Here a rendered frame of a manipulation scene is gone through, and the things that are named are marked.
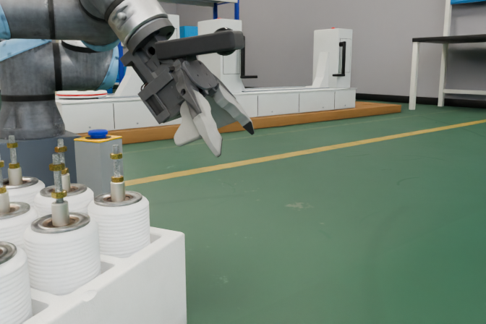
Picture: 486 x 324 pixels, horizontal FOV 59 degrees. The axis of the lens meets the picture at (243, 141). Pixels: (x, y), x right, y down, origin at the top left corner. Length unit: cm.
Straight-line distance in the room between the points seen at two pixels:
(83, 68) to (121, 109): 167
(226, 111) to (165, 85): 11
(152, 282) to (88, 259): 13
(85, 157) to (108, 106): 178
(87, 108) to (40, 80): 159
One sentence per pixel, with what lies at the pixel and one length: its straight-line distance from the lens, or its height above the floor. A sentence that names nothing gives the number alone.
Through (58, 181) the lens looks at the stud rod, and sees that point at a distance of 63.
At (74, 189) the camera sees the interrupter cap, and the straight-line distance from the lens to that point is 82.
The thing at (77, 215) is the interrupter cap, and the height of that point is 25.
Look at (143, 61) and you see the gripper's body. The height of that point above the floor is 47.
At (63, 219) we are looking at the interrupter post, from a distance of 64.
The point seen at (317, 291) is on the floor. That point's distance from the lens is 97.
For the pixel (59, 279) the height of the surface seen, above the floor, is 19.
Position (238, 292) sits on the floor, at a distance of 95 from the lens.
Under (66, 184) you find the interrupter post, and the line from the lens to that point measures 80.
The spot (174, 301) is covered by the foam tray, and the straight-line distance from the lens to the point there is 79.
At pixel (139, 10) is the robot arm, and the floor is 54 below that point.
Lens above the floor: 46
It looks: 10 degrees down
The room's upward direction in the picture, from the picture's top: straight up
